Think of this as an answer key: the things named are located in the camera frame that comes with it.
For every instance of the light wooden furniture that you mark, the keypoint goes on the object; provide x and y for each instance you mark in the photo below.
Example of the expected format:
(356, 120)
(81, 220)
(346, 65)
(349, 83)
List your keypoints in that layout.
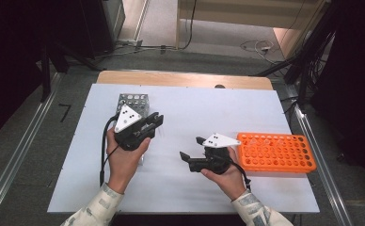
(234, 12)

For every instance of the aluminium rail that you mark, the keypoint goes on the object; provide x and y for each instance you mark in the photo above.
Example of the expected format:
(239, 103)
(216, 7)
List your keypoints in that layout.
(315, 150)
(17, 150)

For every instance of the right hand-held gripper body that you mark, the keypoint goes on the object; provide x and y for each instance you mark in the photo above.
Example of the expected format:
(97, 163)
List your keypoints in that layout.
(216, 160)

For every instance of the dark cabinet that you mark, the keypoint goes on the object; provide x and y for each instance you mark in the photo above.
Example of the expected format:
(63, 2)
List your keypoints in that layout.
(102, 25)

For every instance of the clear test tube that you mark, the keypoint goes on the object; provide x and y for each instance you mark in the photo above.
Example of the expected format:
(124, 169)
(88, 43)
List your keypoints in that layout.
(266, 142)
(252, 142)

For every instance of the metal test tube rack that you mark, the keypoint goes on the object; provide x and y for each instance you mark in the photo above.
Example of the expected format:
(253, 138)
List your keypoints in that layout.
(136, 102)

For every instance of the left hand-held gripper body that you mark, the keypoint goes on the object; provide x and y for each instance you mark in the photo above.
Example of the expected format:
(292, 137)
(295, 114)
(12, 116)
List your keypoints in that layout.
(127, 132)

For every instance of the person's left hand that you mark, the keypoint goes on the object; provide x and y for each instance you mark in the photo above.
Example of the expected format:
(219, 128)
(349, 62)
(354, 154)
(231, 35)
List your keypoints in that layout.
(124, 166)

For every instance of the person's right hand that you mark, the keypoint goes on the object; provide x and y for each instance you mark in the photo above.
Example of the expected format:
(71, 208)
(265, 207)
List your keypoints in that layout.
(232, 182)

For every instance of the white board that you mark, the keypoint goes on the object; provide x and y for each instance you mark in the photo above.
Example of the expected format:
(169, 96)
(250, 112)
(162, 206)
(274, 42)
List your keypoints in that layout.
(187, 103)

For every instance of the orange test tube rack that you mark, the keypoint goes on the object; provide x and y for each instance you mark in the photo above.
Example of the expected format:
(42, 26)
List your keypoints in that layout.
(281, 157)

